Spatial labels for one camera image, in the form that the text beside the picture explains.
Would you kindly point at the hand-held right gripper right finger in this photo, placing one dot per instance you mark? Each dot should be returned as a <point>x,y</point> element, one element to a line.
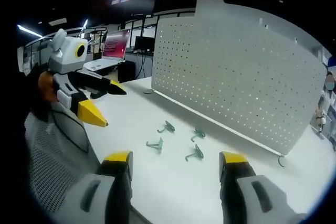
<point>244,197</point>

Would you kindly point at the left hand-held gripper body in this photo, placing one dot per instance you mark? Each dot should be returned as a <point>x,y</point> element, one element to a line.
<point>67,56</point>

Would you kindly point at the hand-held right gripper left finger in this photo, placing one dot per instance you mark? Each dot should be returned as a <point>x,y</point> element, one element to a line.
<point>105,195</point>

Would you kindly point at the green hook assembly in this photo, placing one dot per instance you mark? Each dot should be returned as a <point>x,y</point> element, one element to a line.
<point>198,133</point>
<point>168,127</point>
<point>197,153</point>
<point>157,145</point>

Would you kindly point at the white perforated mounting plate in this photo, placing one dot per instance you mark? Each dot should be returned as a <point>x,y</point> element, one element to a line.
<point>231,77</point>

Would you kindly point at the person's left hand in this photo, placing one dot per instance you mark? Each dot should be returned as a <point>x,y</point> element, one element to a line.
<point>46,86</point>

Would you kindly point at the black box under desk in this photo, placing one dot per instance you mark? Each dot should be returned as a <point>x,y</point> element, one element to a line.
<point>126,72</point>

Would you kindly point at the white open laptop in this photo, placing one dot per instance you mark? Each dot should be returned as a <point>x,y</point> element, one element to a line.
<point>114,45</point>

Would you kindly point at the ceiling light strip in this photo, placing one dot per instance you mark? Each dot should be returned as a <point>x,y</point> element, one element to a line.
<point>29,31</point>

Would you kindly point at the grey mesh office chair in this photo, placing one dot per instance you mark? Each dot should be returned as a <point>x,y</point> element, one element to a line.
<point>50,161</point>

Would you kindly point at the black computer monitor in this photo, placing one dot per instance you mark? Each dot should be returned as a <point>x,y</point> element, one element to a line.
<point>144,43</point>

